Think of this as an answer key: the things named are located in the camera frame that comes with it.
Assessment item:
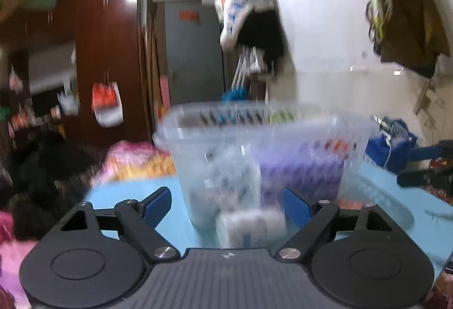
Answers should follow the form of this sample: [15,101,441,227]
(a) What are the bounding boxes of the purple box in basket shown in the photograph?
[253,140,351,205]

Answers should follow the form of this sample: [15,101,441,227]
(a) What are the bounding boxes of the pink floral blanket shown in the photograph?
[91,140,176,187]

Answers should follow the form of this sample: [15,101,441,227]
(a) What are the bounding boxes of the clear plastic storage basket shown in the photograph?
[153,101,378,229]

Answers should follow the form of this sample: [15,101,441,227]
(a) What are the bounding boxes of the orange white hanging bag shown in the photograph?
[91,81,124,128]

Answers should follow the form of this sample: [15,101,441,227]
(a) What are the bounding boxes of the white plastic hanging bag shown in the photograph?
[57,80,80,116]

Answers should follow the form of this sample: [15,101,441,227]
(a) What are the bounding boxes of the blue plastic bag pile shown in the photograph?
[220,87,248,102]

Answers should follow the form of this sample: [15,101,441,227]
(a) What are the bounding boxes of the grey door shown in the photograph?
[164,1,225,105]

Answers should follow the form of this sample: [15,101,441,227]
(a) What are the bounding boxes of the dark red wooden wardrobe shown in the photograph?
[1,0,151,146]

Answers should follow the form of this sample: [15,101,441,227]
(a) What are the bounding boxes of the white black hanging jacket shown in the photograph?
[220,0,285,72]

